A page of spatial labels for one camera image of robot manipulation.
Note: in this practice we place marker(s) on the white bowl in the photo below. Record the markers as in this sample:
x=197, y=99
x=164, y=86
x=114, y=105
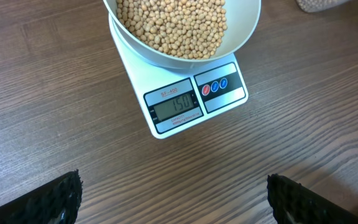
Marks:
x=242, y=18

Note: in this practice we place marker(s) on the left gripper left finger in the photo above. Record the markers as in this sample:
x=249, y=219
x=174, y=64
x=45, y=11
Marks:
x=57, y=201

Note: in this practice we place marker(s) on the soybeans in bowl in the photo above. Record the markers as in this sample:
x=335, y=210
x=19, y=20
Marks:
x=188, y=29

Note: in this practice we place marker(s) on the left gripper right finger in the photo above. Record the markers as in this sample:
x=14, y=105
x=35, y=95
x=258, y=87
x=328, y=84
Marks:
x=293, y=203

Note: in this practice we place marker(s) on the white digital kitchen scale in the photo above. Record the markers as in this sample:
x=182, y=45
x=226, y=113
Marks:
x=173, y=100

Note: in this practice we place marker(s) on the clear plastic container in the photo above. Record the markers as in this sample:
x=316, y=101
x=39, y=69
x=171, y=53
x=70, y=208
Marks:
x=322, y=4

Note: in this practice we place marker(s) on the soybeans in container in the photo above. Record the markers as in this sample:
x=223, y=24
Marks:
x=319, y=3

